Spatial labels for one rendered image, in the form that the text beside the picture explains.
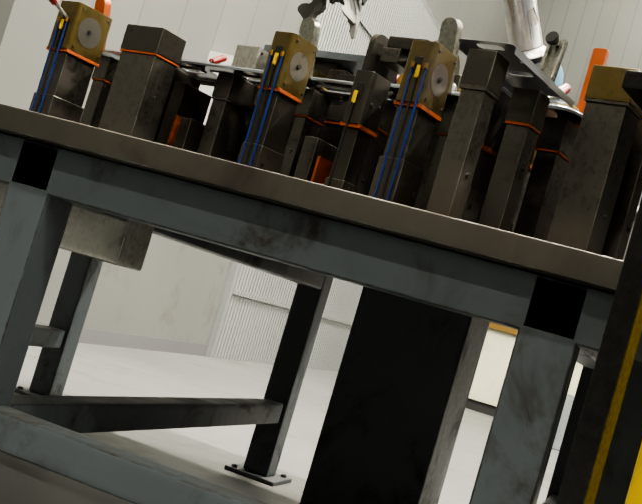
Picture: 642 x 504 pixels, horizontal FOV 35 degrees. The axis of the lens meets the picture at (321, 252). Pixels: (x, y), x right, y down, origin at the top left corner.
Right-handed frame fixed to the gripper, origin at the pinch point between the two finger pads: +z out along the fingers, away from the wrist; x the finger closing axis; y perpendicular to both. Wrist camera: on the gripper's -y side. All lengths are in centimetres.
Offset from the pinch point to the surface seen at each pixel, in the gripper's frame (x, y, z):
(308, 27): 6.6, 15.4, 2.7
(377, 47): 2.5, -16.0, -3.7
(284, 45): 7.5, 22.1, 9.0
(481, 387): -278, -726, 111
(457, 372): 24, -58, 66
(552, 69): 48, -15, -3
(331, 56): -18.3, -26.8, -3.2
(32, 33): -202, -72, -11
